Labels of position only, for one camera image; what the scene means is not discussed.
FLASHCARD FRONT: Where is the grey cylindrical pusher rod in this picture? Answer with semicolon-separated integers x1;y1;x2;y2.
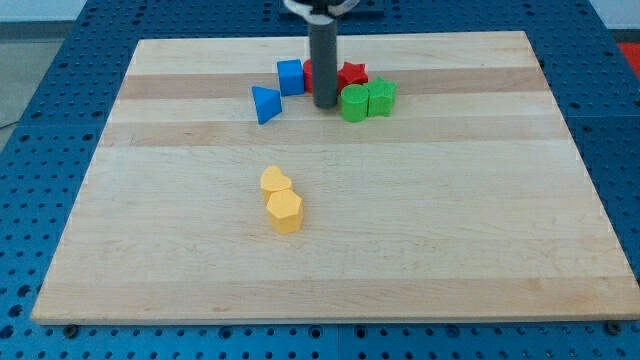
307;14;337;109

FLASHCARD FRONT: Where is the red star block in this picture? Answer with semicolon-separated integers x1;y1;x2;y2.
337;61;369;93

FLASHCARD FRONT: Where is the green star block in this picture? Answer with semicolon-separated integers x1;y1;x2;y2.
365;77;397;117

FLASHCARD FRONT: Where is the red block behind rod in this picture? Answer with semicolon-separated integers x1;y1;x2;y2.
303;59;313;93

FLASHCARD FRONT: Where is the blue cube block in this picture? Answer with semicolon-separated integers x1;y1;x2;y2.
276;59;305;96

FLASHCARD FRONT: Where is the green cylinder block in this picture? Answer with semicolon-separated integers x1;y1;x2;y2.
340;84;369;123

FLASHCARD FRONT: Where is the blue triangle block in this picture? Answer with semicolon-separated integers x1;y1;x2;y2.
251;86;282;125

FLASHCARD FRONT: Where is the yellow heart block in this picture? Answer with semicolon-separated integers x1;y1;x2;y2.
260;165;293;204

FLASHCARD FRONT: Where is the yellow hexagon block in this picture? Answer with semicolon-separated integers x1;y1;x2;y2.
266;189;304;234

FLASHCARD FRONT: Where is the wooden board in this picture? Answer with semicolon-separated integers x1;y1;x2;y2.
31;31;639;325

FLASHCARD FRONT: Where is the white cable at rod top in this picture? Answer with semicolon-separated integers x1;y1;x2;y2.
282;0;360;26

